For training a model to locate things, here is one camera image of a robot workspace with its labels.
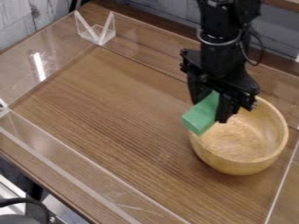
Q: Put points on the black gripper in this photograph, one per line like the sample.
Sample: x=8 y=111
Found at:
x=215 y=71

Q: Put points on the green rectangular block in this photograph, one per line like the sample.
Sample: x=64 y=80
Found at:
x=199 y=118

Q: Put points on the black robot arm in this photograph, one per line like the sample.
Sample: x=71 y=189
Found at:
x=226 y=21

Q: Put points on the brown wooden bowl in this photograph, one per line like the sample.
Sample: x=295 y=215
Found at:
x=243 y=146

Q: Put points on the clear acrylic tray wall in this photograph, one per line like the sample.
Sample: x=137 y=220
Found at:
x=93 y=97

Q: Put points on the black metal bracket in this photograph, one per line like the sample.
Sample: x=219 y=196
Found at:
x=49 y=218

